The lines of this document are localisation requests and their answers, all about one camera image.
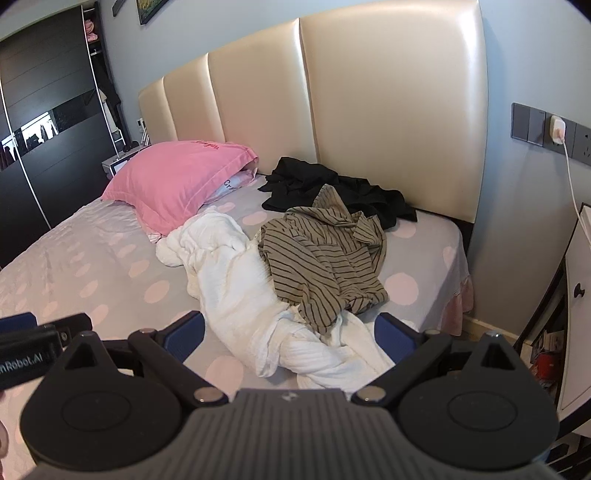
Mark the white crumpled garment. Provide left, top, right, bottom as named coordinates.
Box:
left=156, top=205, right=398, bottom=393

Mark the framed wall painting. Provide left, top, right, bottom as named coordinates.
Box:
left=136, top=0, right=178, bottom=26

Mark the black crumpled garment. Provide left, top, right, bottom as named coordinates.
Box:
left=257, top=157, right=419, bottom=230

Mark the white printed pillow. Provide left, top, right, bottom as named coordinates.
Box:
left=203, top=168, right=259, bottom=204

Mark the white plug charger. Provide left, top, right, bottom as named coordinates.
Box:
left=549, top=115, right=568, bottom=145

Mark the red container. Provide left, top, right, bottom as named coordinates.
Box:
left=536, top=352, right=561, bottom=381

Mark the white cabinet with black knob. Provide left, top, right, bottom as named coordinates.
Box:
left=515, top=203, right=591, bottom=437

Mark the black sliding wardrobe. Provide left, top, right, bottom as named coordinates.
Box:
left=0, top=4, right=122, bottom=271

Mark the white charging cable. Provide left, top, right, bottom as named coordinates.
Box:
left=556, top=138, right=585, bottom=228

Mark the grey wall socket panel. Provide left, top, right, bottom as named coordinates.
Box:
left=510, top=102, right=591, bottom=166

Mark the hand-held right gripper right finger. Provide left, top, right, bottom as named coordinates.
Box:
left=352, top=312, right=525, bottom=408

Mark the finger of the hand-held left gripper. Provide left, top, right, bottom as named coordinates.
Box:
left=44, top=313, right=93, bottom=344
left=0, top=312, right=38, bottom=333

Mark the brown striped shirt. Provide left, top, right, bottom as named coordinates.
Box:
left=256, top=184, right=389, bottom=333

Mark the pink pillow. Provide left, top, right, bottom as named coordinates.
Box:
left=100, top=140, right=260, bottom=243

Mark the cream padded headboard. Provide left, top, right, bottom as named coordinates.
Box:
left=137, top=0, right=490, bottom=224

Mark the white bedside table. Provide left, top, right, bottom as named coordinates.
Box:
left=102, top=143, right=153, bottom=178

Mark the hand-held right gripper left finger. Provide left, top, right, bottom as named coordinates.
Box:
left=58, top=310, right=229, bottom=408

